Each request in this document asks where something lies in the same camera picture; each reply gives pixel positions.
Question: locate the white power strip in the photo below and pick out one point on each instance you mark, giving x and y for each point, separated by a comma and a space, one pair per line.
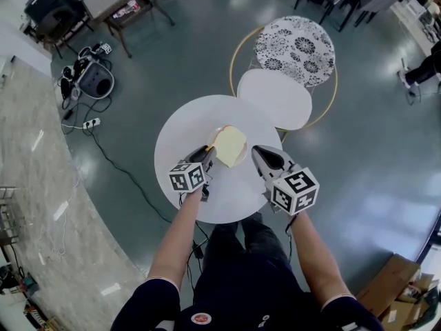
92, 123

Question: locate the white plate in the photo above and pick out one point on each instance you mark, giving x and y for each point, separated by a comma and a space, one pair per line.
244, 152

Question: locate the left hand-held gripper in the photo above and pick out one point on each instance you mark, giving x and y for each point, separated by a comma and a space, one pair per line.
196, 171

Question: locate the bread slice with brown crust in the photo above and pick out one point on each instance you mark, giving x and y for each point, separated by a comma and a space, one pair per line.
229, 147

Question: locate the large black bin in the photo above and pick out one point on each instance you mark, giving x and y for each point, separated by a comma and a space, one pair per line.
51, 2

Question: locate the person's navy clothing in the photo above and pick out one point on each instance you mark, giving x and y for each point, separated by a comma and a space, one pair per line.
241, 281

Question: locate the gold frame chair patterned backrest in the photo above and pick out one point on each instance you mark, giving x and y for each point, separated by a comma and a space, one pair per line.
293, 47

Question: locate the brown cardboard box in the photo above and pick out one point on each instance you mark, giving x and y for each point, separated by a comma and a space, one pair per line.
389, 285

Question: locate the person's left forearm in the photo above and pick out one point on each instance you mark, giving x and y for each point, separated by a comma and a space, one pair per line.
175, 240

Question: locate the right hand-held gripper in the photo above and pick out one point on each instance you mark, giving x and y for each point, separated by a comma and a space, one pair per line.
286, 185

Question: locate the black power adapter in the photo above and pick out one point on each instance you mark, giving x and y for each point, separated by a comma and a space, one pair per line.
198, 249

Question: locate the person's right forearm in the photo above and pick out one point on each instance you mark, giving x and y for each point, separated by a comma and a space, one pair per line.
317, 260

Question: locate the white round table gold legs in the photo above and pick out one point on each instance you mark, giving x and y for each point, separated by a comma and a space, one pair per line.
186, 126

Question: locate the grey and black backpack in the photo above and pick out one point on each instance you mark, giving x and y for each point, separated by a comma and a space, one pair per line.
93, 78

